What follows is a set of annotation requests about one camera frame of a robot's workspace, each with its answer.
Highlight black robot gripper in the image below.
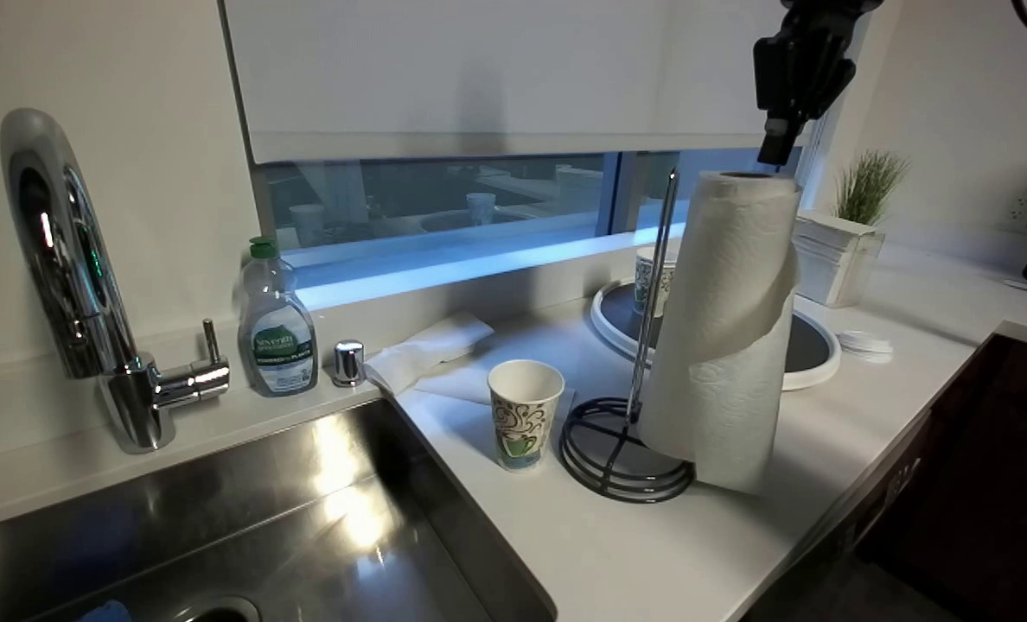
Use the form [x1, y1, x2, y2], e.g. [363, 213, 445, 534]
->
[750, 0, 884, 174]

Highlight white paper towel roll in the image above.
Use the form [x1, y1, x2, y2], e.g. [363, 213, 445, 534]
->
[635, 168, 807, 493]

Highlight green grass plant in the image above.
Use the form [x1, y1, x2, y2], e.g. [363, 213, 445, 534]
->
[836, 150, 904, 228]

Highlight patterned paper cup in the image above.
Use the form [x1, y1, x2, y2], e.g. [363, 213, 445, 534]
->
[629, 243, 668, 311]
[484, 356, 566, 470]

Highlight white bowl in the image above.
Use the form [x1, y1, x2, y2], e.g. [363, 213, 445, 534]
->
[587, 276, 848, 397]

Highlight white roller blind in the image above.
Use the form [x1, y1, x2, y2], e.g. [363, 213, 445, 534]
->
[219, 0, 859, 166]

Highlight glass window pane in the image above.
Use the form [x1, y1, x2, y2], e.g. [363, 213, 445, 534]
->
[256, 145, 804, 295]

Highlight white folded cloth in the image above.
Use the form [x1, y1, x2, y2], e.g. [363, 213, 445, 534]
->
[366, 318, 499, 397]

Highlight dark under-counter cabinet front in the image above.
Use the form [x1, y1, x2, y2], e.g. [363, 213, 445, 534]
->
[742, 330, 1027, 622]

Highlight small chrome round knob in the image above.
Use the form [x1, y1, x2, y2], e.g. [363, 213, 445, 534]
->
[321, 335, 374, 391]

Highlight clear dish soap bottle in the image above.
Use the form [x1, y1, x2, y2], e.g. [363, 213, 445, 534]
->
[232, 236, 321, 401]

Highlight stainless steel sink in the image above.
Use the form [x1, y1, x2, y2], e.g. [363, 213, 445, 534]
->
[0, 394, 562, 622]

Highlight chrome kitchen faucet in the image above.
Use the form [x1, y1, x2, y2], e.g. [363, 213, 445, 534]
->
[0, 103, 234, 457]

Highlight wire paper towel holder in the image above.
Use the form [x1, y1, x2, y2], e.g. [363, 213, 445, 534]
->
[554, 166, 698, 508]

